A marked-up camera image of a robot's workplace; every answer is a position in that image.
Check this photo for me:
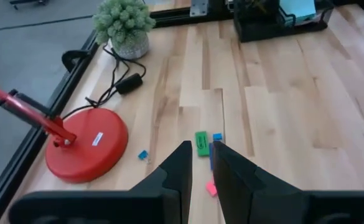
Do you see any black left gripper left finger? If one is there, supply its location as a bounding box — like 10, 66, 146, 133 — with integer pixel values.
131, 140, 194, 224

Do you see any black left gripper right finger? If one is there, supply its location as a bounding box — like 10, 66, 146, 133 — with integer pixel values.
212, 140, 309, 224

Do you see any pink clip box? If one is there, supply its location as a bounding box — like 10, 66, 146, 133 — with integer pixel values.
205, 181, 219, 198

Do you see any green clip box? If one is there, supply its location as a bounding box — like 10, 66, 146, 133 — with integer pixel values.
195, 130, 210, 157

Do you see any teal sticky note pad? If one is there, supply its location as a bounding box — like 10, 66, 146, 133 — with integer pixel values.
279, 0, 317, 19

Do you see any black mesh desk organizer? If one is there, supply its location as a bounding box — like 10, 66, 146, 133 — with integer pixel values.
233, 0, 335, 44

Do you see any small blue binder clip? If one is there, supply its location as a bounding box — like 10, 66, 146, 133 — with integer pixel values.
138, 150, 151, 165

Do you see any red desk lamp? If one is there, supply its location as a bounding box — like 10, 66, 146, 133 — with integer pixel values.
0, 77, 129, 184

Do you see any potted green artificial plant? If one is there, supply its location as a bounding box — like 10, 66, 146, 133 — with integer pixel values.
93, 0, 157, 60

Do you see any silver mounting plate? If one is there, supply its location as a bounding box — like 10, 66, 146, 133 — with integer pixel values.
190, 0, 209, 17

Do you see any black wheeled base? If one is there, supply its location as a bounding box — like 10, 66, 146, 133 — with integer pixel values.
9, 0, 50, 10

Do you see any black lamp cord with switch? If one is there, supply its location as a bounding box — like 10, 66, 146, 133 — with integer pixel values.
62, 43, 147, 121

